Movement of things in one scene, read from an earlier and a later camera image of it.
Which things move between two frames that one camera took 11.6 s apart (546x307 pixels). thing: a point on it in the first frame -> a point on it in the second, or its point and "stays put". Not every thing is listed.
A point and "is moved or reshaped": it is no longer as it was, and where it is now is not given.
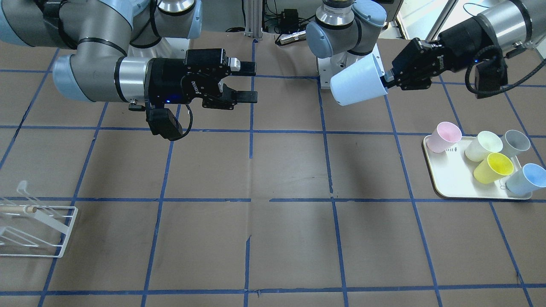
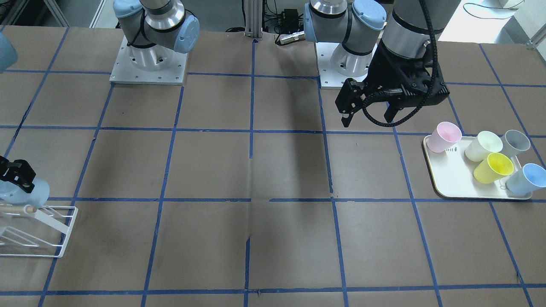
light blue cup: x=361 y=81 is moved or reshaped
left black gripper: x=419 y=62 -> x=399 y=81
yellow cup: x=497 y=165 stays put
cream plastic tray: x=452 y=174 stays put
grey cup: x=514 y=142 stays put
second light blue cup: x=531 y=178 stays put
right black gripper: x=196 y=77 -> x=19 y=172
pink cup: x=445 y=135 stays put
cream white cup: x=479 y=147 stays put
